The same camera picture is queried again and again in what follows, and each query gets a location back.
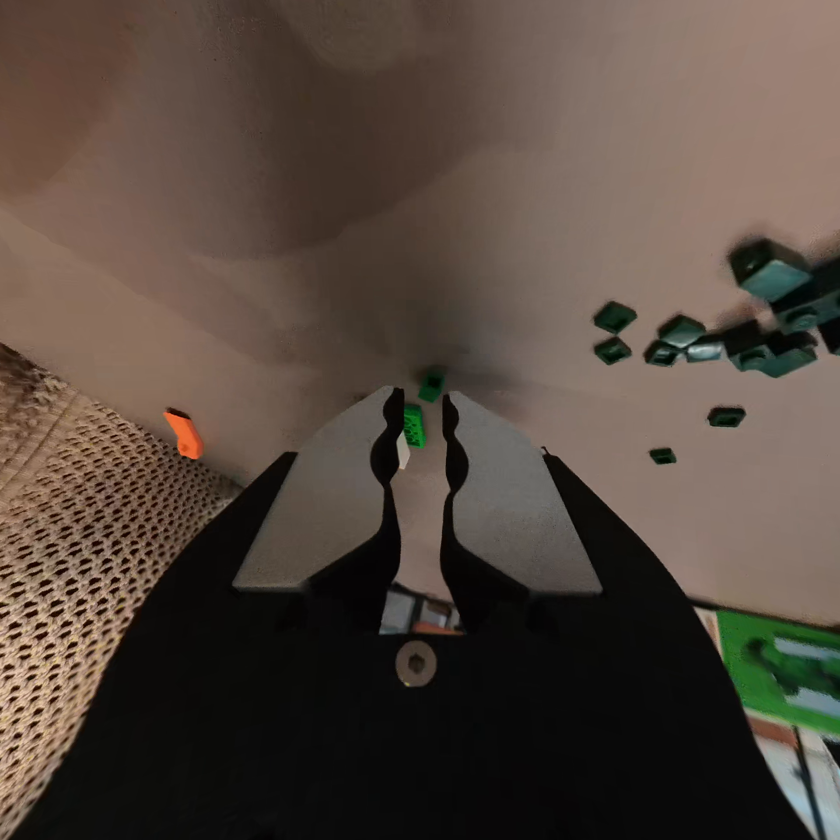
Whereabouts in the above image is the person's left forearm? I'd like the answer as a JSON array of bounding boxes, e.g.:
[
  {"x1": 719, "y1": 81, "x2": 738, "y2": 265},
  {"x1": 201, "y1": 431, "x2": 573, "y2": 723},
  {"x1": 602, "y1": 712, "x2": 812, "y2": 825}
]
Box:
[{"x1": 0, "y1": 341, "x2": 244, "y2": 840}]

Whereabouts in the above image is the small orange plastic piece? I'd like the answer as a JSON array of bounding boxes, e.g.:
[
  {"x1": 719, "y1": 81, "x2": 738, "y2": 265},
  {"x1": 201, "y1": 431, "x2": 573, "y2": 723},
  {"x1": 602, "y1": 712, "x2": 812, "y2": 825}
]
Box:
[{"x1": 163, "y1": 408, "x2": 204, "y2": 459}]

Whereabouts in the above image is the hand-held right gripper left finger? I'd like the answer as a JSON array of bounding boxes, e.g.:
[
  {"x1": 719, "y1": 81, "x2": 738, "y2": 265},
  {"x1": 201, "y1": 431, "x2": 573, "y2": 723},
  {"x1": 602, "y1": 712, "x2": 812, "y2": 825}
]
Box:
[{"x1": 231, "y1": 386, "x2": 404, "y2": 595}]

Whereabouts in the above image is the green lego set box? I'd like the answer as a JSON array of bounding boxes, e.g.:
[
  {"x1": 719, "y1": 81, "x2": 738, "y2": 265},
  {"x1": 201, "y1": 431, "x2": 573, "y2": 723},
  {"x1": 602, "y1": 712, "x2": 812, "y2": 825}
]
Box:
[{"x1": 715, "y1": 610, "x2": 840, "y2": 729}]

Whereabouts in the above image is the dark green lego piece pile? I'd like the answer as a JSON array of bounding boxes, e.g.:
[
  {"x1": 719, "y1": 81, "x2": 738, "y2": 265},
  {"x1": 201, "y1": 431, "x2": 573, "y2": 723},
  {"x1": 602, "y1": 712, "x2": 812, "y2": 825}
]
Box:
[{"x1": 594, "y1": 236, "x2": 840, "y2": 378}]

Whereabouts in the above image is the green lego plate cream brick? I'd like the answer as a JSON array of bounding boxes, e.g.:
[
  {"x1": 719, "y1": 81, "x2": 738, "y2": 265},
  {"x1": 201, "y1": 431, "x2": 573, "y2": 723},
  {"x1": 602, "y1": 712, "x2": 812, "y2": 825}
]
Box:
[{"x1": 397, "y1": 403, "x2": 427, "y2": 470}]

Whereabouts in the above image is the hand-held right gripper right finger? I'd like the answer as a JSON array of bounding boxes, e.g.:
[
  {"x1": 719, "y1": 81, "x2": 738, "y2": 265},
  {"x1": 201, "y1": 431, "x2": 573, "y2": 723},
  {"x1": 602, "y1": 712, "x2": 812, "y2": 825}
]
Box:
[{"x1": 441, "y1": 392, "x2": 603, "y2": 597}]

